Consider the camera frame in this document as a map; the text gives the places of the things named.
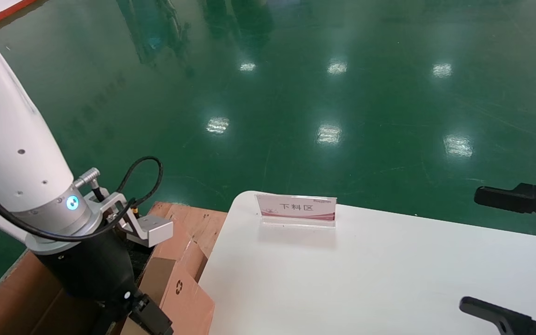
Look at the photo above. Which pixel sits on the clear acrylic table sign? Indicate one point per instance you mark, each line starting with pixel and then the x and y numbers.
pixel 296 208

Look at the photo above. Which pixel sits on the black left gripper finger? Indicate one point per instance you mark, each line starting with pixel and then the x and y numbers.
pixel 151 318

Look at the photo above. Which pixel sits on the wooden pallet board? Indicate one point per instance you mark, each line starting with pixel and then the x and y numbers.
pixel 203 223

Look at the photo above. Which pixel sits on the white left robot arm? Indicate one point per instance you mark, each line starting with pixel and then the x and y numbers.
pixel 7 139

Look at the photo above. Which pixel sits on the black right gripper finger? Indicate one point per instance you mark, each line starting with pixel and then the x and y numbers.
pixel 505 197
pixel 510 318

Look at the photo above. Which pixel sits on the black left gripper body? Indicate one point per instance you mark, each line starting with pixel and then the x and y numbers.
pixel 91 270

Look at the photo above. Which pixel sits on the large open cardboard box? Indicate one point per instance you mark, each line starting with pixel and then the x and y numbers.
pixel 16 307

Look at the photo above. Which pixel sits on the black foam insert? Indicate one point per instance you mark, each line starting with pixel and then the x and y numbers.
pixel 138 255

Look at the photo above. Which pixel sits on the small cardboard box recycling symbol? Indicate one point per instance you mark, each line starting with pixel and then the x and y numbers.
pixel 193 307

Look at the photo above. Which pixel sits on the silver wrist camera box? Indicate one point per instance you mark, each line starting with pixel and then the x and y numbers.
pixel 154 230

